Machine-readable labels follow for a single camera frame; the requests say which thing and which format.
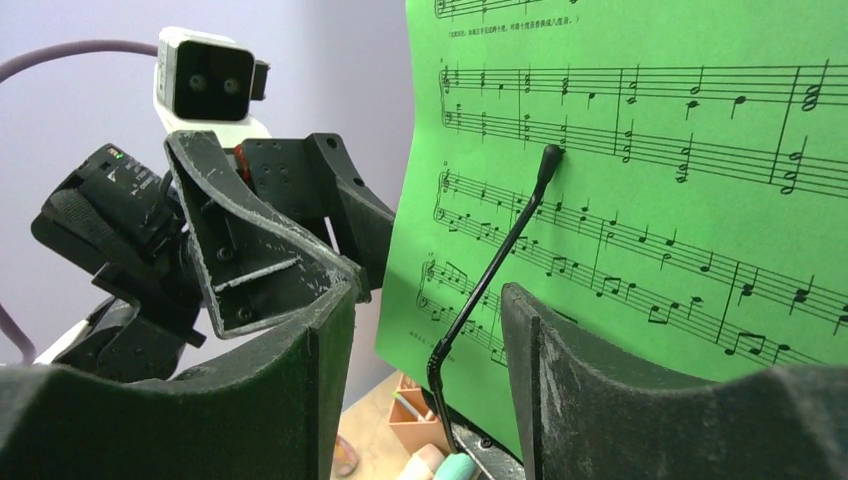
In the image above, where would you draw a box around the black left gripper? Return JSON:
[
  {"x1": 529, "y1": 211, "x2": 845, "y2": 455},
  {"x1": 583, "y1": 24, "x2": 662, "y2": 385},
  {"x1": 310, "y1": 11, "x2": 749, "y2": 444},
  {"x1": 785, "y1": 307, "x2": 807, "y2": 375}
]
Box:
[{"x1": 164, "y1": 130, "x2": 395, "y2": 339}]

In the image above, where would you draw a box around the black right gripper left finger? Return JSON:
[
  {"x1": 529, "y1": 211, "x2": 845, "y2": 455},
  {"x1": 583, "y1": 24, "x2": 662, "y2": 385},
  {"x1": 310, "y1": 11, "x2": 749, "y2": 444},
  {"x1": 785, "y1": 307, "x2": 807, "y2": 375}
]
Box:
[{"x1": 1, "y1": 286, "x2": 355, "y2": 479}]

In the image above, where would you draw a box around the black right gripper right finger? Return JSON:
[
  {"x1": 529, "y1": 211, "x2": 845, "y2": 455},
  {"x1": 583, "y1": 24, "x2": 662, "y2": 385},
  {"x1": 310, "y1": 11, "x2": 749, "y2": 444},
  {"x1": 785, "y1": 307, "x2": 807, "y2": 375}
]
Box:
[{"x1": 501, "y1": 283, "x2": 847, "y2": 479}]

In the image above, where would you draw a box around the black tripod music stand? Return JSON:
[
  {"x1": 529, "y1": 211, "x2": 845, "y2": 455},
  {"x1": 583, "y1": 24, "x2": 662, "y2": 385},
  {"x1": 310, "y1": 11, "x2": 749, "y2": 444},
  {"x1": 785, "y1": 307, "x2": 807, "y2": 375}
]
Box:
[{"x1": 425, "y1": 143, "x2": 566, "y2": 480}]

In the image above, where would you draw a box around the mint green toy microphone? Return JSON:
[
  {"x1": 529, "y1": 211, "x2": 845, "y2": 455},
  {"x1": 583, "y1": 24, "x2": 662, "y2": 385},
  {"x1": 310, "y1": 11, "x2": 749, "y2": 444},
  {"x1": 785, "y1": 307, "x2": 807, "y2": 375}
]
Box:
[{"x1": 433, "y1": 453, "x2": 478, "y2": 480}]

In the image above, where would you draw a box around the pink toy microphone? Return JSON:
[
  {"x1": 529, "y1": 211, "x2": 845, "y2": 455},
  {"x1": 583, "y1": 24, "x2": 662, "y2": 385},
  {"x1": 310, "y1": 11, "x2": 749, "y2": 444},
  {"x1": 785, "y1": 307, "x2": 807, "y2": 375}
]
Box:
[{"x1": 396, "y1": 444, "x2": 446, "y2": 480}]

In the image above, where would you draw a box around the green sheet music paper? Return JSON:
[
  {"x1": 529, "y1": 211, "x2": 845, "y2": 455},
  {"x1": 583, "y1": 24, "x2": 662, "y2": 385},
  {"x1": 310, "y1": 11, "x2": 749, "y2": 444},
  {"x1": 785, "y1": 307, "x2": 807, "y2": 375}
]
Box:
[{"x1": 376, "y1": 1, "x2": 847, "y2": 449}]

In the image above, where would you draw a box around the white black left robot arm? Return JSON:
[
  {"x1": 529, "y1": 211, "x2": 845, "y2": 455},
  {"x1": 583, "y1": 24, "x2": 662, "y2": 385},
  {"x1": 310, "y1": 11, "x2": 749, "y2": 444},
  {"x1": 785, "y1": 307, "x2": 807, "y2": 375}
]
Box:
[{"x1": 31, "y1": 130, "x2": 395, "y2": 383}]

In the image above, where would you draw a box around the pink capped bottle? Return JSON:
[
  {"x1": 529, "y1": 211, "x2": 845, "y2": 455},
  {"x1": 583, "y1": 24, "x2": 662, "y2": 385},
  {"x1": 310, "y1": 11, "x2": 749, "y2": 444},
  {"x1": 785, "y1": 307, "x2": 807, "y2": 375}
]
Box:
[{"x1": 333, "y1": 434, "x2": 360, "y2": 479}]

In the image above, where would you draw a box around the green capped marker front slot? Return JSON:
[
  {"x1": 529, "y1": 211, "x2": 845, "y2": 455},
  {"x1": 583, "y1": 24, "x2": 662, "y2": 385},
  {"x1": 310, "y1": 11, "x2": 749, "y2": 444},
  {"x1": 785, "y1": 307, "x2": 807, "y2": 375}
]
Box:
[{"x1": 393, "y1": 391, "x2": 425, "y2": 422}]

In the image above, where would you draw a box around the orange plastic file organizer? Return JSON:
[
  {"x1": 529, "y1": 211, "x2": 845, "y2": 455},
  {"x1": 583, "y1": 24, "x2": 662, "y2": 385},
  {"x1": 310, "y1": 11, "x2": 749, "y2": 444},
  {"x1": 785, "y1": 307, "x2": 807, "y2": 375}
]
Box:
[{"x1": 388, "y1": 374, "x2": 449, "y2": 455}]

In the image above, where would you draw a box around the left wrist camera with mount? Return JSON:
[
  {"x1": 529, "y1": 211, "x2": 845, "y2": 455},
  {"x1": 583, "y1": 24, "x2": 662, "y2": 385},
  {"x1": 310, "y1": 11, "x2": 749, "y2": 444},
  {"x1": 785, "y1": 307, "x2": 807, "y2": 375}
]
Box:
[{"x1": 154, "y1": 26, "x2": 270, "y2": 148}]

